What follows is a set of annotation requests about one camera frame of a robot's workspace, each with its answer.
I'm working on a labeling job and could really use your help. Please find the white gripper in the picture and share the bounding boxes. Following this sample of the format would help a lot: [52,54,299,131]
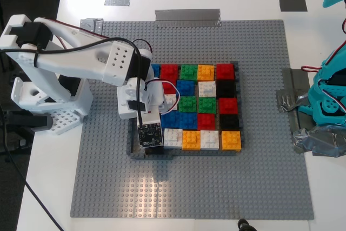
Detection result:
[117,77,170,126]

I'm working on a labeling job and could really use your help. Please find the white Lego cube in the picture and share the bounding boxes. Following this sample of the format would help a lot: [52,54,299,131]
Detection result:
[163,94,177,111]
[198,81,217,98]
[200,130,219,150]
[163,128,183,150]

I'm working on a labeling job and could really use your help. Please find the blue Lego cube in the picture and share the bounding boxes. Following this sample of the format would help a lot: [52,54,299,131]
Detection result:
[150,64,162,79]
[161,110,177,129]
[176,111,196,130]
[176,79,195,97]

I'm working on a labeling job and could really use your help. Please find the red Lego cube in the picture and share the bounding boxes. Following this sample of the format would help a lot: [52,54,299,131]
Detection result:
[216,63,235,81]
[195,113,216,131]
[161,64,179,80]
[218,97,239,115]
[162,78,178,94]

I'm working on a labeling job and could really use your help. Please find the green Lego cube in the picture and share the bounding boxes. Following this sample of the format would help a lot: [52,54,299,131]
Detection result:
[198,97,217,115]
[177,95,196,113]
[180,64,198,81]

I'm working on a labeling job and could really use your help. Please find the orange Lego cube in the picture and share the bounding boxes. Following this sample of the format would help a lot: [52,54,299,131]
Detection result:
[182,130,202,151]
[221,130,242,152]
[197,64,216,82]

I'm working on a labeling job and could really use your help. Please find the dark grey tape patch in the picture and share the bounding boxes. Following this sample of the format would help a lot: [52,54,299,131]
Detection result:
[279,0,308,12]

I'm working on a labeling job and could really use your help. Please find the grey Lego baseplate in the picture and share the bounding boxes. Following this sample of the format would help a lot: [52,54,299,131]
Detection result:
[70,19,315,220]

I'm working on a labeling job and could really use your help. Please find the ribbed grey tape strip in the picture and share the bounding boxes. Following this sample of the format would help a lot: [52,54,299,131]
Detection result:
[154,8,222,29]

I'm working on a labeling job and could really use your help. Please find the dark grey tape strip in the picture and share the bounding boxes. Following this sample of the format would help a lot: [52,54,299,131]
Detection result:
[281,67,309,131]

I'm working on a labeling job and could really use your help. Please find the long silver tape strip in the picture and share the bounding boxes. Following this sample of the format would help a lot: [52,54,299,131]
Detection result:
[80,18,104,84]

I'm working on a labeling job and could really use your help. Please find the wrinkled grey tape strip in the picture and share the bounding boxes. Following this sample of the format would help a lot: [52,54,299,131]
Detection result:
[275,89,309,115]

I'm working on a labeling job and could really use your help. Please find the black table clamp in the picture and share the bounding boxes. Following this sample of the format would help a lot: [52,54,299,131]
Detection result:
[0,110,54,136]

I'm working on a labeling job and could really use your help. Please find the crumpled silver tape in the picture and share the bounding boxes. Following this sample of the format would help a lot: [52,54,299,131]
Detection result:
[291,124,346,159]

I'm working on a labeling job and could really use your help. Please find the black round knob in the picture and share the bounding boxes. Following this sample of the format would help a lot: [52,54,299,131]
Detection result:
[237,218,257,231]

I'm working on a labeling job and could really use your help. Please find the red white servo wire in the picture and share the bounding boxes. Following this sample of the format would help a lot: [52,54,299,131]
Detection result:
[300,64,329,75]
[143,78,181,115]

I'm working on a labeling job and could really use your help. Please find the black camera circuit board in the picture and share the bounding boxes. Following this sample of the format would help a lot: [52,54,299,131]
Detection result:
[137,122,165,149]

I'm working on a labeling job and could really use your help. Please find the dark grey Lego frame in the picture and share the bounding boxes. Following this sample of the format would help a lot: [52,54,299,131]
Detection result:
[126,61,245,161]

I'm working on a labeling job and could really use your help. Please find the black cable of white arm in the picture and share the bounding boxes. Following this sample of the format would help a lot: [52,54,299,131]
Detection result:
[0,38,144,231]

